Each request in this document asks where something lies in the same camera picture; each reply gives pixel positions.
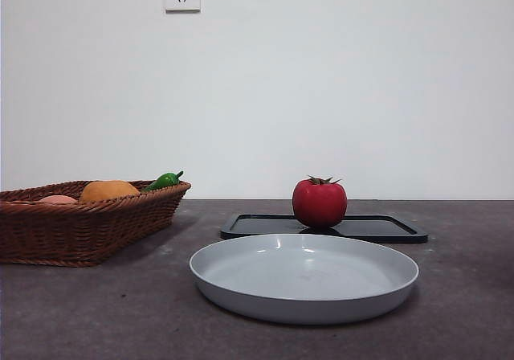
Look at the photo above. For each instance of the red tomato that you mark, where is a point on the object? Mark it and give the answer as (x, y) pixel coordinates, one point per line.
(319, 203)

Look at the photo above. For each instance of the dark rectangular tray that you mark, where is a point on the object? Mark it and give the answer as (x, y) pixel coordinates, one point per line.
(381, 227)

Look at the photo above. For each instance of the orange round fruit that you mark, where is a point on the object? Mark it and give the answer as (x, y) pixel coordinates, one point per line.
(108, 190)

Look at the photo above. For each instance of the brown wicker basket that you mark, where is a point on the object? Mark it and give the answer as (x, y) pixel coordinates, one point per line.
(80, 231)

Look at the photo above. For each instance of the pale grey round plate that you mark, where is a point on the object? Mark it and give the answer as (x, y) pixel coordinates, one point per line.
(301, 299)

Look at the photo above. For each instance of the green chili pepper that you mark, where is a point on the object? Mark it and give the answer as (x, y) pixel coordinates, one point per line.
(160, 182)

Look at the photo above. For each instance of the pink peach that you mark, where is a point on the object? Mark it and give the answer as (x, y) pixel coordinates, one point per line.
(58, 199)

